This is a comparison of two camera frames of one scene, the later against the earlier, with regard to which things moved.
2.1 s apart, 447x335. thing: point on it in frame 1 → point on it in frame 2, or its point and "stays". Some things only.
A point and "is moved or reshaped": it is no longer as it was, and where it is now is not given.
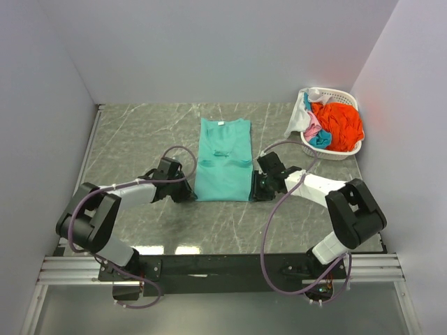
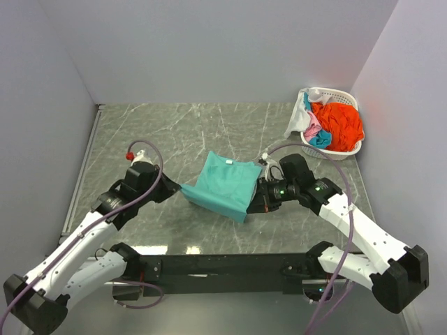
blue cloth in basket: x=323 y=138 stays
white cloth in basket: x=300 y=118 stays
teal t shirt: x=225 y=165 is moved or reshaped
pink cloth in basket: x=313 y=128 stays
